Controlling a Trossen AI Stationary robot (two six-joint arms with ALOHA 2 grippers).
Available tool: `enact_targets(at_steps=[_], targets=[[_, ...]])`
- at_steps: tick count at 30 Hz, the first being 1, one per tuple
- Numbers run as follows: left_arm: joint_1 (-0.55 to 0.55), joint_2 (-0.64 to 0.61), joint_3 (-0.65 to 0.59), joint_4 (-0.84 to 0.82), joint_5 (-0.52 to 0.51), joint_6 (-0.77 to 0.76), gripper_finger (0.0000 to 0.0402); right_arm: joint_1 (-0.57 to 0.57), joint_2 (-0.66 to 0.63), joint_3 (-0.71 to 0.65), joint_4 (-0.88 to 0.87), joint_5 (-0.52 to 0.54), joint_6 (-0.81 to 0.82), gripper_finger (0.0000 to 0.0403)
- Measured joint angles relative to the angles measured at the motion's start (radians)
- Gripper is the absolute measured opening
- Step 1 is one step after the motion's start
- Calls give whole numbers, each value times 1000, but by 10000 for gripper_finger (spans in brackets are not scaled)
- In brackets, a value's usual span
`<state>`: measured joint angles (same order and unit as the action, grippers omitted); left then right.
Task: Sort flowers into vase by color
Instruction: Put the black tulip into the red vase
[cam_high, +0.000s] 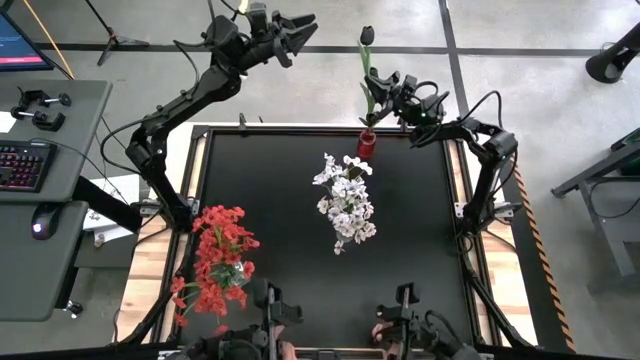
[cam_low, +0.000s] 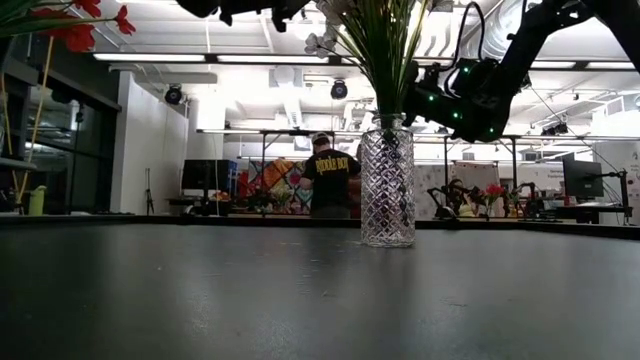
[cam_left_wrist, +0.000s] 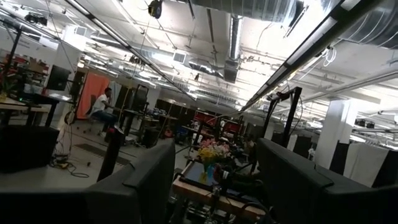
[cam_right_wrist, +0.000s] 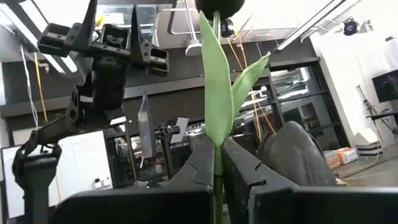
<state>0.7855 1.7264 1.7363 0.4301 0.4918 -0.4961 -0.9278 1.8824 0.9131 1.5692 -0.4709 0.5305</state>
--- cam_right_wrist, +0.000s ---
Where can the dark grey chair back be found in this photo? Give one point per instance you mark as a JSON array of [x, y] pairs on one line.
[[292, 155]]

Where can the black artificial tulip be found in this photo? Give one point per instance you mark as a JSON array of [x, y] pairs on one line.
[[217, 93]]

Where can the black ceiling spotlight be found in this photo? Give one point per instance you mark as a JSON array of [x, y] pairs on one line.
[[350, 26], [227, 28]]

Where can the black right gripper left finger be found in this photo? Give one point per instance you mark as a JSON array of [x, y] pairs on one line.
[[155, 205]]

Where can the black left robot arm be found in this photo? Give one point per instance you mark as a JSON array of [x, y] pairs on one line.
[[40, 186]]

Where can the orange white package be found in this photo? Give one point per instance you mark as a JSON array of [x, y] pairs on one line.
[[340, 155]]

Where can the white ceiling fixture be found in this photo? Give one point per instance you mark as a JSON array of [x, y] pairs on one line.
[[193, 48]]

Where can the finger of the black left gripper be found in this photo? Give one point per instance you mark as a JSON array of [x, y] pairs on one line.
[[140, 40], [85, 31]]

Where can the black desk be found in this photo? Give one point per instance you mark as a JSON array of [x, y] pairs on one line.
[[382, 114]]

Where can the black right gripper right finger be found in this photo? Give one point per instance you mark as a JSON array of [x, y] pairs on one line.
[[295, 205]]

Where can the white card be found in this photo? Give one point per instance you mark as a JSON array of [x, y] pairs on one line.
[[179, 129]]

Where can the long ceiling light strip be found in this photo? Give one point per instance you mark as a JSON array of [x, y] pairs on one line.
[[311, 24]]

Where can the black tripod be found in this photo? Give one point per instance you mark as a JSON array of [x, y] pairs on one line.
[[370, 107]]

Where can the white board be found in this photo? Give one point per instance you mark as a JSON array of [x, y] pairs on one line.
[[77, 161]]

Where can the white box stack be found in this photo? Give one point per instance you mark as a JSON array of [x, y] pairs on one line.
[[367, 144]]

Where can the computer monitor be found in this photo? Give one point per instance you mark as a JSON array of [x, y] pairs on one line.
[[145, 124]]

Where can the dark wall screen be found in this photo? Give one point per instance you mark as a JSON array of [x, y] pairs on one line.
[[387, 85]]

